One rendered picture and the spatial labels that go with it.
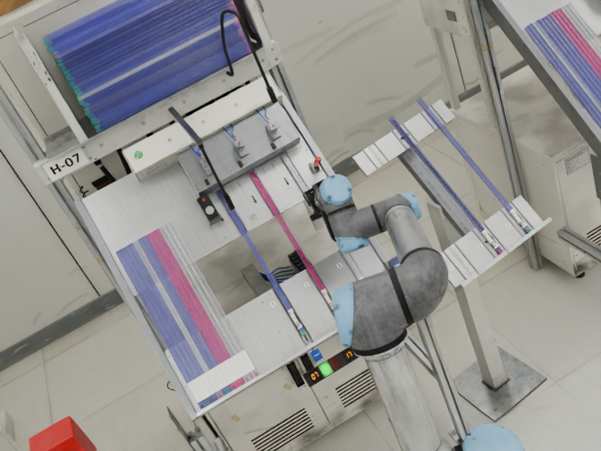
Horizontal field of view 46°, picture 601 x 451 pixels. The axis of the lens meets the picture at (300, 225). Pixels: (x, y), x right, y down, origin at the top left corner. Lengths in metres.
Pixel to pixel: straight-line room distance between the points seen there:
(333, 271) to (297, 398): 0.63
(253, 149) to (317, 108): 1.88
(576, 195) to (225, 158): 1.32
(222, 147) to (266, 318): 0.51
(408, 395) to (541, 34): 1.38
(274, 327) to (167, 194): 0.50
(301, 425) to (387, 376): 1.20
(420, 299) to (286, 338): 0.72
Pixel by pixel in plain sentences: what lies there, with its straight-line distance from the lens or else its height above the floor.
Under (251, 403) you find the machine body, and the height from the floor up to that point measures 0.37.
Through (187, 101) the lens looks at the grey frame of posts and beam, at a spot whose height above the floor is 1.34.
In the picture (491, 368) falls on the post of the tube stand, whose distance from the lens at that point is 2.61.
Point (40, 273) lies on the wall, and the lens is 3.91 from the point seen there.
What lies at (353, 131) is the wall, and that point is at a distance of 4.08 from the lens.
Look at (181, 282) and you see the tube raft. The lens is 2.05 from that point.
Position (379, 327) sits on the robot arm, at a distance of 1.38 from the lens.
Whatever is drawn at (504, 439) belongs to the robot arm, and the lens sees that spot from 1.59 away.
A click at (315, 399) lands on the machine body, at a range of 2.56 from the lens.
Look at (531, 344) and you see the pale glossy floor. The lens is 2.82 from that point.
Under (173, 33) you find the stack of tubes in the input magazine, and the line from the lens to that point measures 2.04.
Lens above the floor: 2.03
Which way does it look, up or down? 32 degrees down
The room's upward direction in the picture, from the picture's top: 24 degrees counter-clockwise
